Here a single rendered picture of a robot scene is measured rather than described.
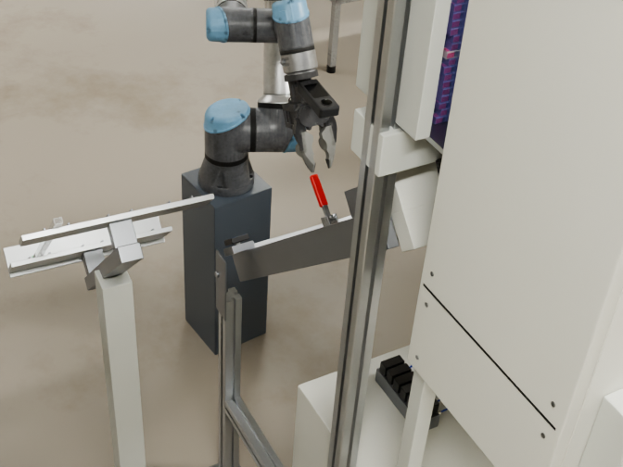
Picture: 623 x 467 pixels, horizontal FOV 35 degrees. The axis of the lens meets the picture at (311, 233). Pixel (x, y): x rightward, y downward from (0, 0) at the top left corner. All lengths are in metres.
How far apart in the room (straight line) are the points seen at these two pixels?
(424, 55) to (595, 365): 0.44
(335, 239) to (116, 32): 3.06
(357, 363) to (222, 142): 1.02
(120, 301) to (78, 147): 1.91
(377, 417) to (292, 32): 0.80
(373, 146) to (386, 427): 0.75
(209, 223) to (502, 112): 1.54
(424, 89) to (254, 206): 1.41
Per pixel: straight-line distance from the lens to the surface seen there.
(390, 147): 1.37
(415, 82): 1.30
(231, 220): 2.63
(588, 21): 1.05
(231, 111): 2.52
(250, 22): 2.17
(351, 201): 1.66
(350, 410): 1.74
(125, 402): 2.16
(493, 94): 1.19
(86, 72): 4.29
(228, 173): 2.58
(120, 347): 2.04
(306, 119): 2.09
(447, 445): 1.96
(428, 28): 1.25
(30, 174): 3.69
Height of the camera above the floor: 2.11
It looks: 39 degrees down
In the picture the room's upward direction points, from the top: 4 degrees clockwise
